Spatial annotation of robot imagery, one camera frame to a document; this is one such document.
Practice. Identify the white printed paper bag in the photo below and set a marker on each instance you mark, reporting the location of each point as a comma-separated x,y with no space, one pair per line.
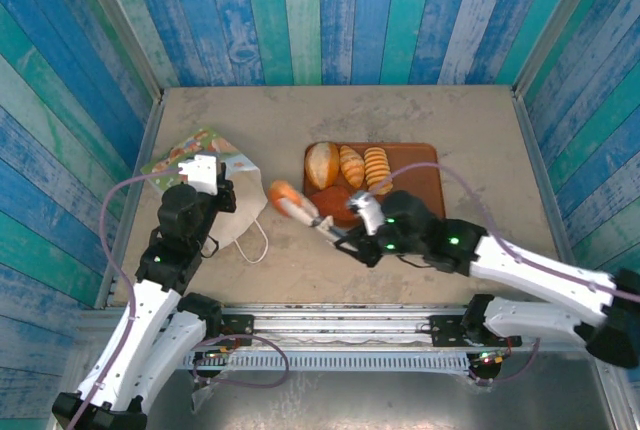
245,185

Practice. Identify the orange glazed bread bun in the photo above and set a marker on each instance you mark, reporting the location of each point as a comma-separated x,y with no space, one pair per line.
282,192

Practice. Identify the pale oval bread roll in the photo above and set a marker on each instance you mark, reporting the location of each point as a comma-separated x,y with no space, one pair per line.
322,165

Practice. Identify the golden striped bread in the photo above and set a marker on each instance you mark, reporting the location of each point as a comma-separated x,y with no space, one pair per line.
352,166

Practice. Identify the ribbed golden bread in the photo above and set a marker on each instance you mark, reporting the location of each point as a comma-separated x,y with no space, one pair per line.
376,167

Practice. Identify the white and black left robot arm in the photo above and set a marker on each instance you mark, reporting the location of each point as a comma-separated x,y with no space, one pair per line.
145,330

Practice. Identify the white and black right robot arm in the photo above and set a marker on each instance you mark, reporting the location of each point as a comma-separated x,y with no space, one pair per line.
540,275

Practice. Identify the brown plastic tray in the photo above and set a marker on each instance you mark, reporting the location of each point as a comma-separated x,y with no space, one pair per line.
415,185

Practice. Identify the small controller circuit board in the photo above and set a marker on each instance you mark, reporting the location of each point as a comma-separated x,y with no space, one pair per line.
492,359
215,353

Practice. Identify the clear plastic wrap piece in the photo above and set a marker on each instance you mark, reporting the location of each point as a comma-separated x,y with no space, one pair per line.
200,392

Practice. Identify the grey metal panel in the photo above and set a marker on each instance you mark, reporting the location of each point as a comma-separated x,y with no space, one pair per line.
375,400

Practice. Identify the aluminium extrusion rail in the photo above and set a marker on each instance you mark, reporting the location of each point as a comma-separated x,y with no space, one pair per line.
340,325

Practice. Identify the aluminium table side rail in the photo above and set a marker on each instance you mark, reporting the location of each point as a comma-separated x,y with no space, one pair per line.
550,200
152,115

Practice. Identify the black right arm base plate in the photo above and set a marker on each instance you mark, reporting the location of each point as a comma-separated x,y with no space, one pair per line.
445,330

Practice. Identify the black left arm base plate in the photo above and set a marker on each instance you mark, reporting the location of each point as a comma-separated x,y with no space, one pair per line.
240,325

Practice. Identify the aluminium corner post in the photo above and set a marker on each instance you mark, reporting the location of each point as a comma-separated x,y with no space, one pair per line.
555,25
120,25

